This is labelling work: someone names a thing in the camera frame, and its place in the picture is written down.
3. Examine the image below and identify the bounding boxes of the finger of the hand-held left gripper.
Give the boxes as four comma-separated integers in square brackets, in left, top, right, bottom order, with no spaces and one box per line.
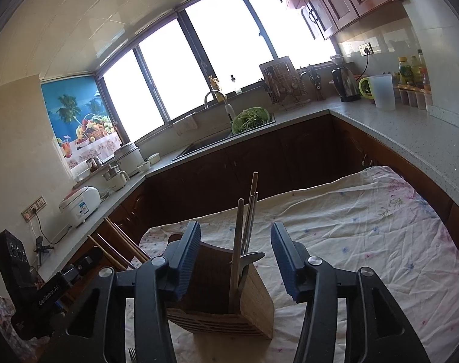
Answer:
[61,247,104,285]

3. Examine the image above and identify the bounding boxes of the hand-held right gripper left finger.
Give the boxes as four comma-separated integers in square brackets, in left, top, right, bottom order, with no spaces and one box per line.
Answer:
[38,220,202,363]

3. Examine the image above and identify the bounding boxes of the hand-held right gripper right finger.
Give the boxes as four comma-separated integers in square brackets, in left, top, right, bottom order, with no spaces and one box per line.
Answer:
[271,222,432,363]

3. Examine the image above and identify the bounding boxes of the metal spoon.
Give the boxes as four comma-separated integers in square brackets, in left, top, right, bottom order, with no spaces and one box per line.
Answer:
[237,251,267,303]

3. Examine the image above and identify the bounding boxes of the wooden slatted utensil holder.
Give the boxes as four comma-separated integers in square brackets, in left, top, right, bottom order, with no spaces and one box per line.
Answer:
[164,232,275,340]

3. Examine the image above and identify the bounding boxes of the wooden chopstick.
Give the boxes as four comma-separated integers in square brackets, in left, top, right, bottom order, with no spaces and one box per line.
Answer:
[241,172,259,254]

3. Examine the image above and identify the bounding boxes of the wooden chair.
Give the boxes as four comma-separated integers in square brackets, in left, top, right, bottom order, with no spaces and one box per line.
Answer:
[86,234,135,272]

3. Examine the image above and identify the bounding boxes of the small black device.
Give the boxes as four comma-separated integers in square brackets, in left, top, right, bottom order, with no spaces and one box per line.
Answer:
[34,236,55,264]

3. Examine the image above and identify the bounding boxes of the wooden rod utensil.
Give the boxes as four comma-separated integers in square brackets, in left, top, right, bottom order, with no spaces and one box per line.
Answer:
[228,198,246,314]

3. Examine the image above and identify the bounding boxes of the bundle of wooden chopsticks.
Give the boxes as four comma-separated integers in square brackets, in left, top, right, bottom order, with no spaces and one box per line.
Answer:
[103,217,150,263]

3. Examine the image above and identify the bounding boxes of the white rice cooker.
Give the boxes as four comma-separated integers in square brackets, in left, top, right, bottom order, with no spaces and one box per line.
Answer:
[59,185,102,228]

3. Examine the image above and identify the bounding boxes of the white floral tablecloth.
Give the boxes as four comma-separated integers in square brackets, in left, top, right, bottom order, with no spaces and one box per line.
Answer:
[125,164,459,363]

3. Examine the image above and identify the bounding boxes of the small white kettle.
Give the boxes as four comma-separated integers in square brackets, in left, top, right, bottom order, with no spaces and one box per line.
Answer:
[102,165,131,192]

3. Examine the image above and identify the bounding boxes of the brown wooden lower cabinets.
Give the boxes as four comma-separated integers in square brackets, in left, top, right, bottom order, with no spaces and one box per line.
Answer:
[105,115,459,258]

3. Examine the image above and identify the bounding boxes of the brown wooden cabinets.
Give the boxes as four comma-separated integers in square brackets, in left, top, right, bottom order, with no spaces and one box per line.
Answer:
[260,0,404,40]
[105,115,459,258]

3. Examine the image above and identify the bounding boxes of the white cooking pot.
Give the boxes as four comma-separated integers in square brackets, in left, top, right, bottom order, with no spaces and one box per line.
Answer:
[113,142,141,178]

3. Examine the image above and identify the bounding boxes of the kitchen sink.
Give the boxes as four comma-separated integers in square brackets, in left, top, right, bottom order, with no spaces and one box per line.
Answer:
[172,113,277,161]

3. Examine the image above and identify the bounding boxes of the white dish cloth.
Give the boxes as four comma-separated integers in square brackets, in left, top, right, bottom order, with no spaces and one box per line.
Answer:
[173,113,199,137]

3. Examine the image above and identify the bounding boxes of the fruit and beach poster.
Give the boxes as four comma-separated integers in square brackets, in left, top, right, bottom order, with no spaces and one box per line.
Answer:
[40,75,124,171]

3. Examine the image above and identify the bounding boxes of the green colander with vegetables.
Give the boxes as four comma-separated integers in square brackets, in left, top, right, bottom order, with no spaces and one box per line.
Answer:
[231,107,268,135]

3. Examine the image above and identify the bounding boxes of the steel kitchen faucet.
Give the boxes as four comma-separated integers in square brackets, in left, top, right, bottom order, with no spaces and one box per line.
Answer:
[204,91,236,122]

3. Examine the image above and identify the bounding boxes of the metal dish rack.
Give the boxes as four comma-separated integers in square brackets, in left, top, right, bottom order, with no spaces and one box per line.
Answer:
[263,64,310,111]

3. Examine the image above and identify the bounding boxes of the grey speckled countertop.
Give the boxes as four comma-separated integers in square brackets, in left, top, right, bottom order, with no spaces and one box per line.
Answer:
[37,94,459,273]

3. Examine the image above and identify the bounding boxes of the knife and scissors holder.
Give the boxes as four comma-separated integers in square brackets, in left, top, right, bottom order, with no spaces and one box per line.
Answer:
[309,64,327,101]

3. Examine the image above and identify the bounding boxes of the steel electric kettle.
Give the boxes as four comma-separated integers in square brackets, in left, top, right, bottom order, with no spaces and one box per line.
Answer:
[331,66,362,103]

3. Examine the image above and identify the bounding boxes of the kitchen window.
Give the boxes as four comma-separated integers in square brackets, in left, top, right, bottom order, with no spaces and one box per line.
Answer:
[97,0,338,142]

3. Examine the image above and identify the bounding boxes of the yellow bottle green label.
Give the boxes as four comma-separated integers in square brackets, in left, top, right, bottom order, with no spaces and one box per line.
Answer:
[397,57,412,86]

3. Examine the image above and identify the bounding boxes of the clear oil bottle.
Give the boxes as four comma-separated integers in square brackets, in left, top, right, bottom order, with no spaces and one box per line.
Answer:
[409,55,422,87]

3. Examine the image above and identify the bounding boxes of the brown wooden upper cabinets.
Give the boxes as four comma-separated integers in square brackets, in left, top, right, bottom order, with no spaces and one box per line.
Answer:
[260,0,404,40]

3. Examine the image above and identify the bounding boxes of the white power cable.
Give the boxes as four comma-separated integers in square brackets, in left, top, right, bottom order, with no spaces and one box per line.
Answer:
[24,215,64,245]

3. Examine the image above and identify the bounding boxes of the wall outlet strip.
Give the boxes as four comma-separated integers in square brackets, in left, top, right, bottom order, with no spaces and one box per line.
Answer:
[21,196,48,221]

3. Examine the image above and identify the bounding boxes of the translucent pitcher green handle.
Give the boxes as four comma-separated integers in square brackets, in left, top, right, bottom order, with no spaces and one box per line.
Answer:
[359,75,397,111]

